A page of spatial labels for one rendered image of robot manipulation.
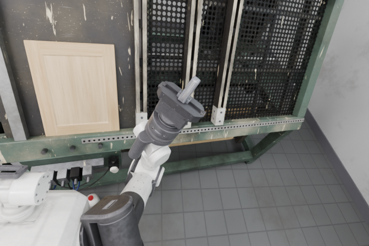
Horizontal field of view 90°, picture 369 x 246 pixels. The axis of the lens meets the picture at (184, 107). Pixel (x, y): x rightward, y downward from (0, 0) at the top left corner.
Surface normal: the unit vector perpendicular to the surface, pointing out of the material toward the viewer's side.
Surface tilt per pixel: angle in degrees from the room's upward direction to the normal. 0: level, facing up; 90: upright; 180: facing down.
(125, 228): 41
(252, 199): 0
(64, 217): 23
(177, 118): 78
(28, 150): 60
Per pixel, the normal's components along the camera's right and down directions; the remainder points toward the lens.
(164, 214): 0.22, -0.62
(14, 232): 0.18, -0.87
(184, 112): -0.40, 0.48
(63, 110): 0.31, 0.37
